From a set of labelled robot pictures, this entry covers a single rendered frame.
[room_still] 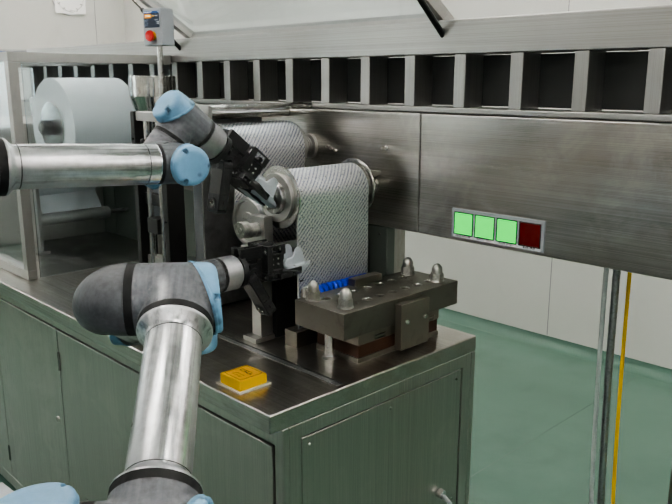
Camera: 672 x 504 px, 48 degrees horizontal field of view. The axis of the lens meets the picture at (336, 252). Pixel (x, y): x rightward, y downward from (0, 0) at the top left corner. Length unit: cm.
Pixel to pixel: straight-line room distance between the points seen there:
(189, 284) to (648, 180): 90
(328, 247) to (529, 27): 67
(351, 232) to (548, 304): 277
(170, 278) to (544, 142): 87
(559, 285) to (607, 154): 288
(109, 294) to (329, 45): 113
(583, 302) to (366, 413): 287
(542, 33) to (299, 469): 103
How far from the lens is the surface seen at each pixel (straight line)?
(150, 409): 103
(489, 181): 175
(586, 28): 164
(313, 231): 177
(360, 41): 201
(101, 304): 119
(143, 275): 119
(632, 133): 158
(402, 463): 181
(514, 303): 463
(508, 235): 173
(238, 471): 165
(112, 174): 136
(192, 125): 155
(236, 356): 175
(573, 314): 444
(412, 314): 174
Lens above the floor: 152
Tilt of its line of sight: 13 degrees down
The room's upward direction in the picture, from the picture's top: straight up
